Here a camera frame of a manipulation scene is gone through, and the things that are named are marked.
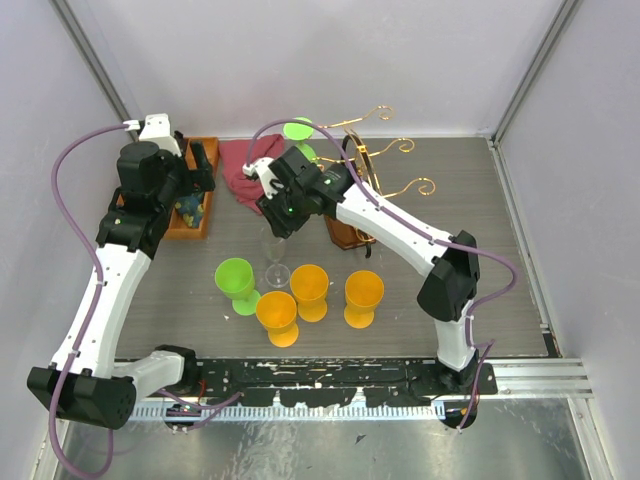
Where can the orange wine glass right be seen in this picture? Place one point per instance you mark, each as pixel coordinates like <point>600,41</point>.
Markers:
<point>364,290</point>

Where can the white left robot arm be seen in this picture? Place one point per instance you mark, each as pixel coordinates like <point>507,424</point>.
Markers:
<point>82,382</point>

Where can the orange wine glass middle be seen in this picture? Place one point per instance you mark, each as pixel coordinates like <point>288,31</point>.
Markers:
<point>309,285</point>

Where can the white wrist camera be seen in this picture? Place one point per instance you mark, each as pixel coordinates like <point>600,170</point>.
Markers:
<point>260,171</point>
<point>155,128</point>

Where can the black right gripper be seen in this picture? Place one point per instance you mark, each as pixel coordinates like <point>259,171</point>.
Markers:
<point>281,227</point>

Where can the maroon cloth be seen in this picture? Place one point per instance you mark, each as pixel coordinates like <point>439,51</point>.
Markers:
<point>233,157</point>

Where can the clear wine glass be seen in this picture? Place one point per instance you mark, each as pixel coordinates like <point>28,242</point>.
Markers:
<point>277,274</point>

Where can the green plastic wine glass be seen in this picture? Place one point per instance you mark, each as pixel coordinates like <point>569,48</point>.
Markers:
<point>299,134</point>
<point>235,279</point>

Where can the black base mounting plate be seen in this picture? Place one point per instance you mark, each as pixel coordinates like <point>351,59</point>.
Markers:
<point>324,382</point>

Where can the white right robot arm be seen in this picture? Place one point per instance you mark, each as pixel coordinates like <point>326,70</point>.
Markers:
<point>447,263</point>

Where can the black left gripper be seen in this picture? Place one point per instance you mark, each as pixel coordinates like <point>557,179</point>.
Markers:
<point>197,179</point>

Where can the wooden compartment tray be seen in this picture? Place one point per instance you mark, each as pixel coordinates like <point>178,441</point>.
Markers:
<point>155,186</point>

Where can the blue yellow patterned cloth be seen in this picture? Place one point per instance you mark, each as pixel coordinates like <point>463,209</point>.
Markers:
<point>191,209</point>

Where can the orange plastic wine glass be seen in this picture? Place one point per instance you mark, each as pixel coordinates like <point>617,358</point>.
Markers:
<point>276,311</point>

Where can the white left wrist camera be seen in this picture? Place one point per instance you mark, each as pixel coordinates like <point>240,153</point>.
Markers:
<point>155,128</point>

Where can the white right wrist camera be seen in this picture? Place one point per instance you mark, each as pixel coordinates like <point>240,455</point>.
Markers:
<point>260,171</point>

